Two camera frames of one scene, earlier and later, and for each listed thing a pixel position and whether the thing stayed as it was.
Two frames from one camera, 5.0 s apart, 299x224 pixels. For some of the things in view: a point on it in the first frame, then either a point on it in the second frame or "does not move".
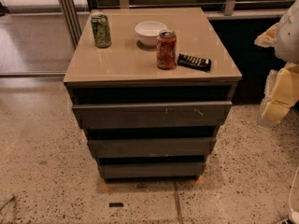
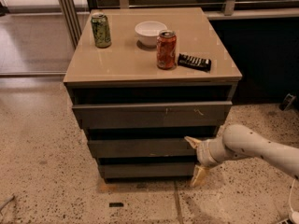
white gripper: (288, 36) -> (203, 153)
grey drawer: (151, 147) does not move
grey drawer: (149, 171) does not move
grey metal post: (67, 6) does not move
